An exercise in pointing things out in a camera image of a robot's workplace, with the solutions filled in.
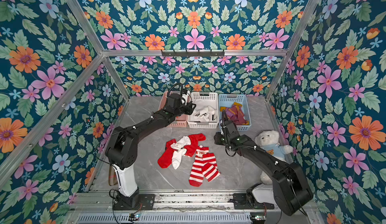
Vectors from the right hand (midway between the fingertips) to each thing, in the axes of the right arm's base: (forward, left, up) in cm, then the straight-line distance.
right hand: (219, 134), depth 86 cm
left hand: (+17, +14, +9) cm, 24 cm away
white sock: (+21, +5, -7) cm, 22 cm away
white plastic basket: (+36, +11, -8) cm, 38 cm away
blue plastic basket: (+36, -8, -7) cm, 37 cm away
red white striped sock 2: (-16, +5, -10) cm, 19 cm away
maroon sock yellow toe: (+20, -12, -4) cm, 23 cm away
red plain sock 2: (-11, +32, -11) cm, 35 cm away
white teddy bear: (-2, -29, -2) cm, 29 cm away
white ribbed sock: (-9, +25, -9) cm, 28 cm away
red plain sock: (-5, +17, -9) cm, 20 cm away
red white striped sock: (-22, +12, -10) cm, 27 cm away
